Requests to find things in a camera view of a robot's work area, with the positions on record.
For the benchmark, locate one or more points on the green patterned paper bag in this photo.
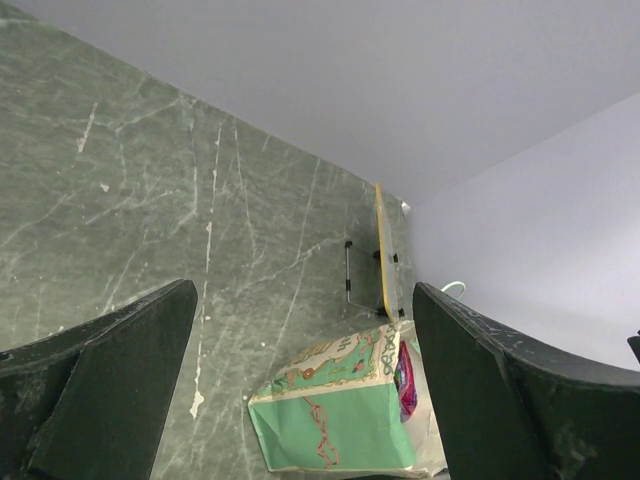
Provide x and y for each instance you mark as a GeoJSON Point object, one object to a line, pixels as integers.
{"type": "Point", "coordinates": [335, 409]}

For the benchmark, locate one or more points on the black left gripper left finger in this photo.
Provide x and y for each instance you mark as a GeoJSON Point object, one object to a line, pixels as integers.
{"type": "Point", "coordinates": [91, 402]}

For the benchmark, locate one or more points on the purple Fox's berries candy bag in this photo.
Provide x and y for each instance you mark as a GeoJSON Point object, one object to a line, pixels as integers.
{"type": "Point", "coordinates": [405, 383]}

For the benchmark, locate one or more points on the yellow framed whiteboard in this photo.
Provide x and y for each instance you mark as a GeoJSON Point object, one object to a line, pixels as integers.
{"type": "Point", "coordinates": [388, 259]}

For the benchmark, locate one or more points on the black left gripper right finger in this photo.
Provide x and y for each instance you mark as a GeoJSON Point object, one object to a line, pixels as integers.
{"type": "Point", "coordinates": [509, 406]}

